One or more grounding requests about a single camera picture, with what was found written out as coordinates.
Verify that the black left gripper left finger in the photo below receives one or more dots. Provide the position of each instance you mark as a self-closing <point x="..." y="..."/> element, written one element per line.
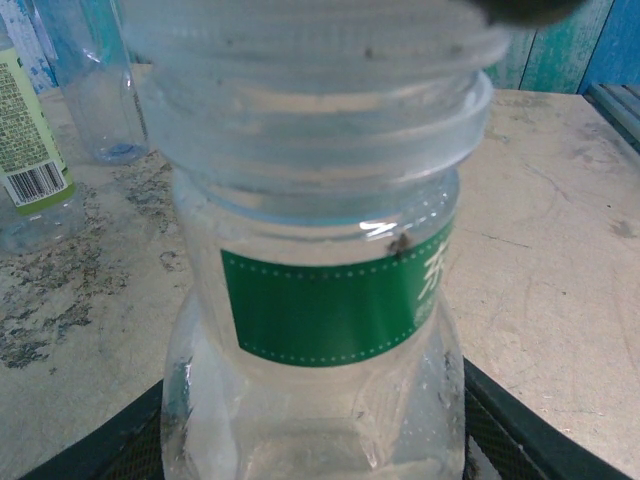
<point x="125" y="450"/>

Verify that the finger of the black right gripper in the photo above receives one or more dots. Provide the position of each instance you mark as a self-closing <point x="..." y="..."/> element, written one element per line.
<point x="535" y="11"/>

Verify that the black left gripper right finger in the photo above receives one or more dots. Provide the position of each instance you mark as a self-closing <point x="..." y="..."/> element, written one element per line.
<point x="510" y="440"/>

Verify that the clear bottle green neck label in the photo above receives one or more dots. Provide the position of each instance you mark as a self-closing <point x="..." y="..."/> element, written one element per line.
<point x="320" y="300"/>

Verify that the wide-mouth bottle yellow-green label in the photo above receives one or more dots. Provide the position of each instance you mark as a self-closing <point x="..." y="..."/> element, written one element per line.
<point x="25" y="125"/>

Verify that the slim clear plastic bottle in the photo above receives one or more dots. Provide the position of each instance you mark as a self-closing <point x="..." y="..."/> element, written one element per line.
<point x="100" y="100"/>

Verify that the aluminium table side rail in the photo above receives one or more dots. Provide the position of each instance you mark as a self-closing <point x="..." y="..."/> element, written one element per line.
<point x="617" y="107"/>

